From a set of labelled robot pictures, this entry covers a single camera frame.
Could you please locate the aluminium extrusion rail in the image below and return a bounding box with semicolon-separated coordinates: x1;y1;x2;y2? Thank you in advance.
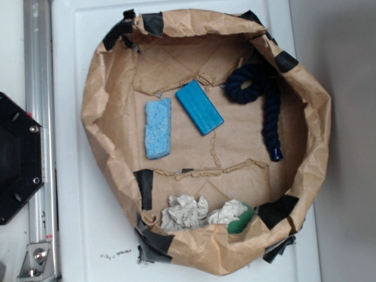
23;1;62;281

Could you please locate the green round object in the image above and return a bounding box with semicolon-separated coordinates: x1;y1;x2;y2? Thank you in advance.
227;203;255;234

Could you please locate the crumpled white paper towel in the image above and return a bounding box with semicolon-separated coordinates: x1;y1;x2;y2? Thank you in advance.
161;194;246;233

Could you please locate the dark navy rope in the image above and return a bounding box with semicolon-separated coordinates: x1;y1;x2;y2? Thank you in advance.
224;63;284;163

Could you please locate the blue rectangular block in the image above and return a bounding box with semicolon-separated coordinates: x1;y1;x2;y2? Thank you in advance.
176;80;224;136

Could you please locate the light blue sponge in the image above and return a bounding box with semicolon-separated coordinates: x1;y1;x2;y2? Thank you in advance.
145;98;172;160

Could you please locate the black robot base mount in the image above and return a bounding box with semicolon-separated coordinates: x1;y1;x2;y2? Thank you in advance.
1;92;43;226

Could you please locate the brown paper bag bin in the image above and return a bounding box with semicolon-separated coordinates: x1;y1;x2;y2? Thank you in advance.
81;9;331;275

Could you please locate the metal corner bracket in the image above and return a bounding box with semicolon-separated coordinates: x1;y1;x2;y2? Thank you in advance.
16;242;54;281

